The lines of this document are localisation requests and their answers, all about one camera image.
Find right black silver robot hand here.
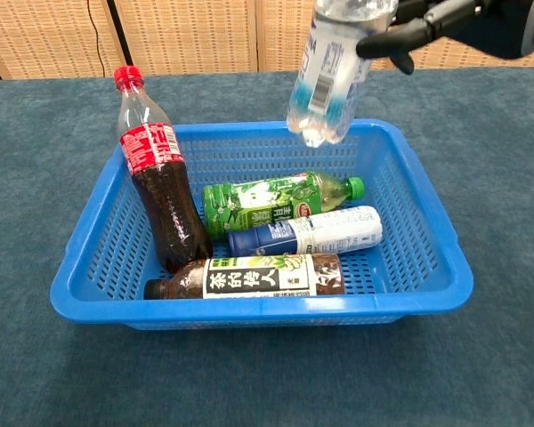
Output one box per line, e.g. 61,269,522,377
355,0,534,76

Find clear water bottle white cap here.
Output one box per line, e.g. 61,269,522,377
286,0,400,149

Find blue-capped white bottle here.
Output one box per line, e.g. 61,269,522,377
228,205,384,258

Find green tea bottle green cap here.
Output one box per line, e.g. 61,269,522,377
202,171,366,241

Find brown tea bottle black cap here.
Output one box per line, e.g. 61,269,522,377
142,253,346,300

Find cola bottle red cap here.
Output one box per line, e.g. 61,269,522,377
113,65,214,273

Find blue perforated plastic basket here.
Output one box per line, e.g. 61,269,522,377
49,118,475,331

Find woven bamboo folding screen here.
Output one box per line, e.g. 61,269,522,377
0,0,534,81

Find dark teal table mat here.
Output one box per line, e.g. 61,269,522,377
0,66,534,427

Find thin black hanging cable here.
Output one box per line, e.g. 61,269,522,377
86,0,107,77

